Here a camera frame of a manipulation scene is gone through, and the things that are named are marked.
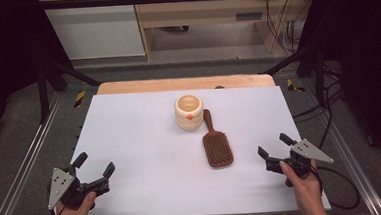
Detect aluminium rail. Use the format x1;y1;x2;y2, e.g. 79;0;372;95
0;92;70;215
300;75;381;215

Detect cream ribbed cup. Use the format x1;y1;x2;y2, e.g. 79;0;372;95
173;93;206;132

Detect white cabinet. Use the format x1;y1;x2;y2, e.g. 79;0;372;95
37;0;146;63

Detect brown wooden hairbrush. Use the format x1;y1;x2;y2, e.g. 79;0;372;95
200;107;235;170

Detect person's right hand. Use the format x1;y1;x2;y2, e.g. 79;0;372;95
279;158;327;215

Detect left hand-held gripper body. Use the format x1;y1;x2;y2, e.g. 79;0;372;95
45;162;112;211

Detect wooden table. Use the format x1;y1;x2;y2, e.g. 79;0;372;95
96;71;276;97

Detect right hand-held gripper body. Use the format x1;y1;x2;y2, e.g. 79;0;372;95
264;137;336;189

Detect black metal frame stand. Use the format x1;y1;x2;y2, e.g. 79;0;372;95
260;43;331;110
34;54;105;125

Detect black hanging desk cables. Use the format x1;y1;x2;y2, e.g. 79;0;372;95
263;0;309;56

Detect light wooden desk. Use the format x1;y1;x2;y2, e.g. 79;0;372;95
131;0;323;63

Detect black curtain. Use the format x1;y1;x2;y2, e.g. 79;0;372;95
293;0;381;177
0;0;78;148

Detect right hand-held gripper cable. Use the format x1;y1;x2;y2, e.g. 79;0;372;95
310;162;362;213

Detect white table sheet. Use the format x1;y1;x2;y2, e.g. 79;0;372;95
42;80;332;215

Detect black floor cable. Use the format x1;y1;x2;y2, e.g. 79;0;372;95
289;62;349;152

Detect yellow hanging cable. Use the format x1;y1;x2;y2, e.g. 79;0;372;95
271;0;301;51

